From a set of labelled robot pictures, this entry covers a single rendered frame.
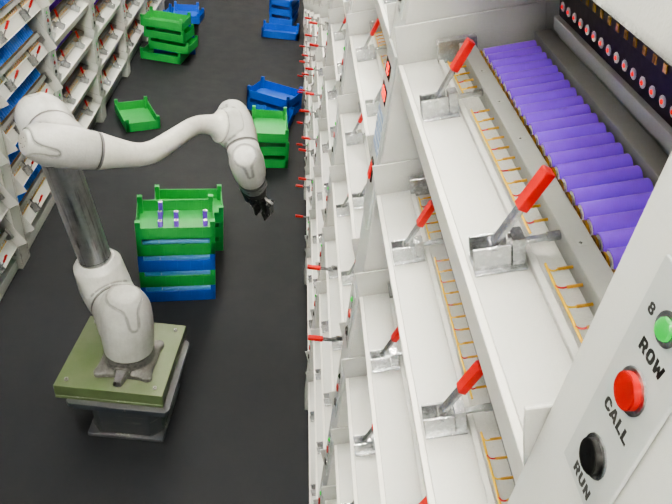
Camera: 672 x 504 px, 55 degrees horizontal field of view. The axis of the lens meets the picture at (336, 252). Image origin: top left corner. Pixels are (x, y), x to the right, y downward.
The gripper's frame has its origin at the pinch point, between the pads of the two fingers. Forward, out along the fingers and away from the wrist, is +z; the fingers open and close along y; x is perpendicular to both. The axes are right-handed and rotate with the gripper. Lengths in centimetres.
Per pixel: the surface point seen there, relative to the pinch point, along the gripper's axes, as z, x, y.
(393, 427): -121, -54, 77
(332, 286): -47, -22, 45
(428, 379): -143, -50, 77
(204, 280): 43, -25, -18
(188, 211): 33, -6, -37
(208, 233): 23.7, -11.6, -20.7
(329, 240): -36, -8, 35
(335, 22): -33, 61, -7
